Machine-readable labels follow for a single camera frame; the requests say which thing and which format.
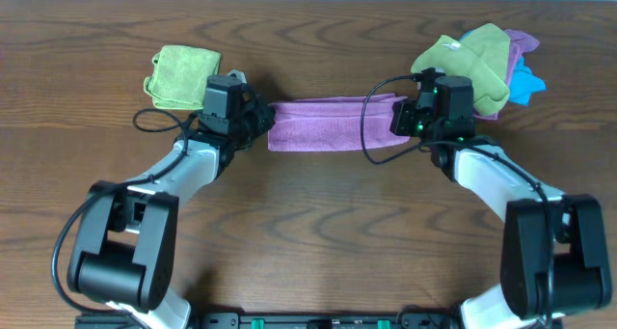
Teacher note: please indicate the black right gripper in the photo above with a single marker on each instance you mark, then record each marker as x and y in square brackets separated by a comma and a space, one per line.
[404, 109]

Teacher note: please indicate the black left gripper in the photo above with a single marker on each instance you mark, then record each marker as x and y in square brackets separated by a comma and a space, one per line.
[262, 118]

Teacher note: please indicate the pink microfiber cloth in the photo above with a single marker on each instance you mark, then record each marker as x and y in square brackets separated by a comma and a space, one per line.
[344, 123]

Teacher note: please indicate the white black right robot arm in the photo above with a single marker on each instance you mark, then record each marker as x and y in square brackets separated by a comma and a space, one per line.
[554, 259]

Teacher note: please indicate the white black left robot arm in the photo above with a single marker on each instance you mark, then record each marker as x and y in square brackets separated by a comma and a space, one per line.
[123, 253]

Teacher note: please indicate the folded light green cloth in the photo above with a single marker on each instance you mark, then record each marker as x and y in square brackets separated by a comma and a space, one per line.
[179, 76]

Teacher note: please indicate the olive green cloth on pile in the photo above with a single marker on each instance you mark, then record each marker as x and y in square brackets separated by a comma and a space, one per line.
[482, 56]

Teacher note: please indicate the blue cloth in pile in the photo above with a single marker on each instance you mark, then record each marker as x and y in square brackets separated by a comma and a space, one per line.
[493, 59]

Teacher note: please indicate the pink cloth in pile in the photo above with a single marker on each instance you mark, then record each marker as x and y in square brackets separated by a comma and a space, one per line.
[519, 77]

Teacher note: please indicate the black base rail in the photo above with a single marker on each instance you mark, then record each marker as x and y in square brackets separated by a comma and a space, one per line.
[405, 321]

